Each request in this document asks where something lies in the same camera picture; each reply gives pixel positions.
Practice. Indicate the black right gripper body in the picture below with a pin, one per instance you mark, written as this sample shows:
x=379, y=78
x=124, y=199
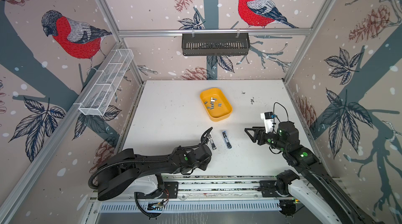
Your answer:
x=270, y=138

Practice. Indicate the white stapler top part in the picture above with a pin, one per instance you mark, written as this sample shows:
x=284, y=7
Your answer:
x=211, y=142

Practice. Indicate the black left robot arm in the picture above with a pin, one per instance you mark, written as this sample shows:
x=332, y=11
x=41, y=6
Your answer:
x=116, y=174

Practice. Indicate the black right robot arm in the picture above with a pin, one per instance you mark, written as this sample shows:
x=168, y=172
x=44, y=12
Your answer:
x=308, y=181

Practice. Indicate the yellow plastic tray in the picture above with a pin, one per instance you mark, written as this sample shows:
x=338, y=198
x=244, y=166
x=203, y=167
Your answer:
x=218, y=110

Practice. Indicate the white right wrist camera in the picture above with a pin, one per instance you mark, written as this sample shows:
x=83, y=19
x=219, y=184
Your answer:
x=269, y=121

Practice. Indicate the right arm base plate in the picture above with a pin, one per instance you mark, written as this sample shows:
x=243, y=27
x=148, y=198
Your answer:
x=268, y=189

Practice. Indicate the aluminium mounting rail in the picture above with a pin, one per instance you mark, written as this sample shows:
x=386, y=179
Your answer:
x=199, y=194

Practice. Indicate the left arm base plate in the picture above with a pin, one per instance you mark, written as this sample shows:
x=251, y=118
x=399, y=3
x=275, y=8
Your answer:
x=168, y=190

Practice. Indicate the black wire basket shelf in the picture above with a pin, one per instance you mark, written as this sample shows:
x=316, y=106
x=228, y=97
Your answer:
x=215, y=44

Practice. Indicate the white wire mesh shelf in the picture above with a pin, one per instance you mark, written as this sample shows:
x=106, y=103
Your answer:
x=102, y=92

